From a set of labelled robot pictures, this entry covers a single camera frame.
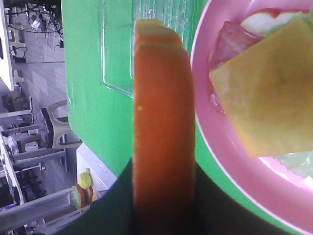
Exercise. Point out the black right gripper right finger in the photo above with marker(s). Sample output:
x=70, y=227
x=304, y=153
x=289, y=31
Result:
x=216, y=213

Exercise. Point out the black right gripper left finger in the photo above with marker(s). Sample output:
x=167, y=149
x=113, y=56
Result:
x=112, y=214

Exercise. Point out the toy cheese slice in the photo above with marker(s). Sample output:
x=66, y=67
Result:
x=266, y=92

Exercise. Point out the toy bread slice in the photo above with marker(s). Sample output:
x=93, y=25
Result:
x=164, y=122
x=266, y=20

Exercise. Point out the toy bacon strip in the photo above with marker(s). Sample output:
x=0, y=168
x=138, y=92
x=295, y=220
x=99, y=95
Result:
x=214, y=100
x=231, y=40

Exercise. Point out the toy food skewer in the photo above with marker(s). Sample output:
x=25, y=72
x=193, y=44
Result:
x=83, y=193

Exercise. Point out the pink plate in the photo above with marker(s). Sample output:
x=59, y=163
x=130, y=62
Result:
x=262, y=185

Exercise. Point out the green tablecloth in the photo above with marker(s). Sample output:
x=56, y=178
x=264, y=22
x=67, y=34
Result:
x=101, y=117

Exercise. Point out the beige plastic stool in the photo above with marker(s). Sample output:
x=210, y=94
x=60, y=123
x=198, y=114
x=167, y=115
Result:
x=57, y=127

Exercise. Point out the clear plastic tray left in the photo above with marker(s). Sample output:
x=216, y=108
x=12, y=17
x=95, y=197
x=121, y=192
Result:
x=116, y=20

